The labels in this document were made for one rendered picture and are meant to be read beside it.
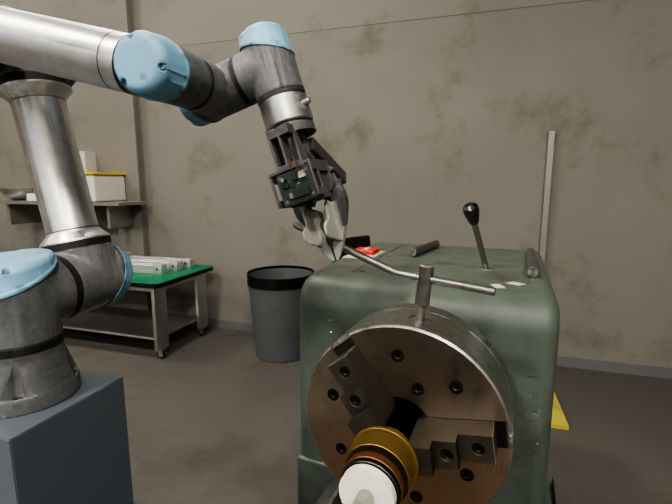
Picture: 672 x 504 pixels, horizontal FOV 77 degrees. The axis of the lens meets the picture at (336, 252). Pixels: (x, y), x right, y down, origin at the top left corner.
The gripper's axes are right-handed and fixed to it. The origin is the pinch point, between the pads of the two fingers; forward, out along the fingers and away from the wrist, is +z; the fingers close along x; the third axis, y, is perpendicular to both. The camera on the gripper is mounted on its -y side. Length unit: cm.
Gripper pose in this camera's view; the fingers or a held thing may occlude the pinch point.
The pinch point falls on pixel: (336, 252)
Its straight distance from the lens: 66.8
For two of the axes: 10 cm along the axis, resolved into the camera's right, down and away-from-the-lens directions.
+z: 3.0, 9.5, 0.3
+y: -3.9, 1.5, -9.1
